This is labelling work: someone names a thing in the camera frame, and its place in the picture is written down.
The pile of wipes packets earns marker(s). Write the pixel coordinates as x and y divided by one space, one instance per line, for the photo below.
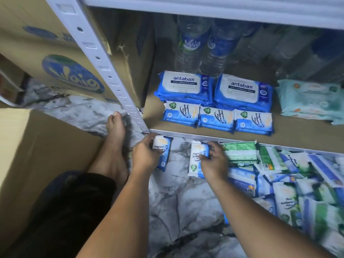
285 190

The cardboard box blue print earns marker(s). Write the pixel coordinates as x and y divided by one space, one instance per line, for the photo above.
70 72

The person's left forearm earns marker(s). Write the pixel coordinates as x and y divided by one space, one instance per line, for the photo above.
118 217

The clear plastic bottles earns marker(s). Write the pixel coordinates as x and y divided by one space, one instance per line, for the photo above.
207 45
295 51

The plain cardboard box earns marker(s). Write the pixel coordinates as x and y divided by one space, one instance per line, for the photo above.
32 164

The person's right hand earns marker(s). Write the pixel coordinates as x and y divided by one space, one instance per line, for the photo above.
215 164

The person's right forearm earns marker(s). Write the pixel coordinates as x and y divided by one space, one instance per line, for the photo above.
263 223

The person's left foot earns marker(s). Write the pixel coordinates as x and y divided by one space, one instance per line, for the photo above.
113 147

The person's left hand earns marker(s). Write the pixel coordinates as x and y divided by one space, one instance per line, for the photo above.
147 155

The grey metal shelf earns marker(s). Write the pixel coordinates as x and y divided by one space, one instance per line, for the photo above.
91 48

